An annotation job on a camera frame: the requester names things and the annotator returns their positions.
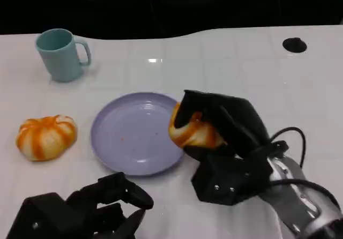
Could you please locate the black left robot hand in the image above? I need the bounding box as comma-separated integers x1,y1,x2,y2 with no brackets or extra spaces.
63,171,155,239

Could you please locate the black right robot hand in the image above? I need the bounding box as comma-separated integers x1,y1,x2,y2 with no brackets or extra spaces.
175,89,271,162

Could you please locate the twisted orange white bread roll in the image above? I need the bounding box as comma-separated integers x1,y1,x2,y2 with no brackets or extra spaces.
168,102,229,150

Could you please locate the lilac plate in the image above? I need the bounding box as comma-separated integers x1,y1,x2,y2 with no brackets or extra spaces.
90,92,186,177

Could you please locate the round orange white bread roll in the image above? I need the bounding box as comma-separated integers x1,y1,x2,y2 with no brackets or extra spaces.
15,114,78,162

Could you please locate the pale green mug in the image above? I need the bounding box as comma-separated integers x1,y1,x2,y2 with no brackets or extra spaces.
36,28,92,83

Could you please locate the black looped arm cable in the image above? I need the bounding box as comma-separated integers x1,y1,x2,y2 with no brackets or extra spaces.
269,126,307,169

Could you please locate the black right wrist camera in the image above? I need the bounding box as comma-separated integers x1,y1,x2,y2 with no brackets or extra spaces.
191,153,274,206

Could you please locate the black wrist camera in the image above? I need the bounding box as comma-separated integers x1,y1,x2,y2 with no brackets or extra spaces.
191,153,274,206
5,192,69,239

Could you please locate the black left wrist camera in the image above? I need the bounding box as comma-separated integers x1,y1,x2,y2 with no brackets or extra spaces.
5,192,69,239

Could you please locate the black table cable grommet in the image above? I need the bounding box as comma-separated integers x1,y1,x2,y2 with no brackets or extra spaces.
282,37,308,54

